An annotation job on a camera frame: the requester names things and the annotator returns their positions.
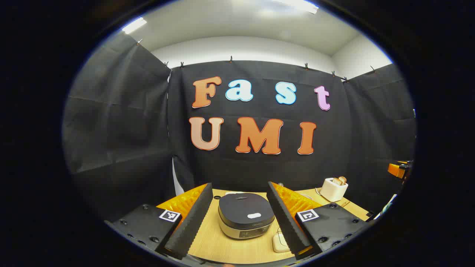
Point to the ceiling light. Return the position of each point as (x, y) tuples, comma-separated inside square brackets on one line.
[(134, 25), (300, 5)]

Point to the black rice cooker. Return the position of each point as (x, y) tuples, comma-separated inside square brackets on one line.
[(245, 213)]

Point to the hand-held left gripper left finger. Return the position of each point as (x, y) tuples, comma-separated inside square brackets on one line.
[(193, 218)]

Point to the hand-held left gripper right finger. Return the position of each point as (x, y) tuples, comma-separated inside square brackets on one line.
[(285, 218)]

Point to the white toaster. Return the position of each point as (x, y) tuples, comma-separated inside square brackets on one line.
[(333, 191)]

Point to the row of black clips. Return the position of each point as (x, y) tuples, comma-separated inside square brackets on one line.
[(231, 58)]

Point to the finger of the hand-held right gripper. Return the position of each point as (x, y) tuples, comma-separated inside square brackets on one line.
[(395, 170)]

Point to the black backdrop cloth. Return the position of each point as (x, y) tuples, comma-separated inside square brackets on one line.
[(126, 122)]

